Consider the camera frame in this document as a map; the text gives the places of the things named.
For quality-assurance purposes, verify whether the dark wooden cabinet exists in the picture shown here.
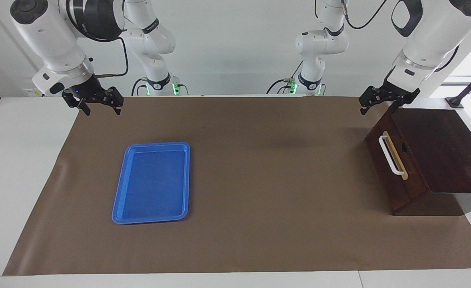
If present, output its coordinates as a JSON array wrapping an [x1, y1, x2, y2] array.
[[365, 108, 471, 216]]

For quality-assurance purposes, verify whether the black base cable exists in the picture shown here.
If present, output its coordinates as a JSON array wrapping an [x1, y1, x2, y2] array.
[[266, 60, 305, 95], [131, 77, 149, 96]]

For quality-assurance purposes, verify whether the white drawer handle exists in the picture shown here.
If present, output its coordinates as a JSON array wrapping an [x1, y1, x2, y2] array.
[[379, 135, 406, 176]]

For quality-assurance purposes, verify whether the blue plastic tray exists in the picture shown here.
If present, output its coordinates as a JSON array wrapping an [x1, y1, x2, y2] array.
[[112, 142, 191, 225]]

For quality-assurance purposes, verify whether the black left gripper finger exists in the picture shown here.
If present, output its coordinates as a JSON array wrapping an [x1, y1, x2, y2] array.
[[359, 86, 386, 116], [387, 89, 421, 115]]

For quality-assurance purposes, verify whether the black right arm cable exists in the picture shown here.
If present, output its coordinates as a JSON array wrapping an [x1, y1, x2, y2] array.
[[95, 36, 129, 77]]

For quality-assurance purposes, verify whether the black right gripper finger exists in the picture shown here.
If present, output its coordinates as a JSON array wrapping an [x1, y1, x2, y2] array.
[[103, 86, 124, 116], [62, 90, 92, 116]]

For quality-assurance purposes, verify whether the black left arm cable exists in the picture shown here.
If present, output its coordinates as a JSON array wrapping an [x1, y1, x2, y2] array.
[[341, 0, 389, 30]]

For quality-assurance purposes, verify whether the black stand with pole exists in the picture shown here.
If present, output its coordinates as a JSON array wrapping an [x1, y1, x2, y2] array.
[[445, 64, 471, 108]]

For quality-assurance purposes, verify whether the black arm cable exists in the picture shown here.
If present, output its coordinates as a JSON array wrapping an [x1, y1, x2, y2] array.
[[341, 0, 389, 30], [95, 36, 129, 77]]

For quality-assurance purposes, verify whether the brown paper table mat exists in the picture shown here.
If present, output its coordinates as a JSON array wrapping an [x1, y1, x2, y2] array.
[[2, 95, 471, 276]]

